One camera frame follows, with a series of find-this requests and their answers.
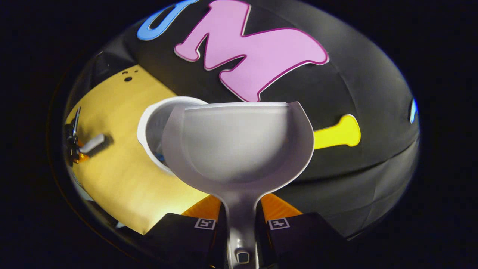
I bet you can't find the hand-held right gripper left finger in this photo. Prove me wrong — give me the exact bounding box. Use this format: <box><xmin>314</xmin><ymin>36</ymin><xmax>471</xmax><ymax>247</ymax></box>
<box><xmin>144</xmin><ymin>194</ymin><xmax>228</xmax><ymax>269</ymax></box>

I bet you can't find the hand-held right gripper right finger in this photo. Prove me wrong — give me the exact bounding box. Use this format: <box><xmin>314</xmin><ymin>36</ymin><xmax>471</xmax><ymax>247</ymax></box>
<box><xmin>255</xmin><ymin>192</ymin><xmax>348</xmax><ymax>269</ymax></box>

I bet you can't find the white ribbed garbage bin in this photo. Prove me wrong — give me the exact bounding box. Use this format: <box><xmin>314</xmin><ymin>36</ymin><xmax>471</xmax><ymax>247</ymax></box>
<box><xmin>137</xmin><ymin>96</ymin><xmax>209</xmax><ymax>176</ymax></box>

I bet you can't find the grey dustpan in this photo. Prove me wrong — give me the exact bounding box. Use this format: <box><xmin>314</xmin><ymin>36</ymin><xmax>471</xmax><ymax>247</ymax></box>
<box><xmin>161</xmin><ymin>101</ymin><xmax>315</xmax><ymax>269</ymax></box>

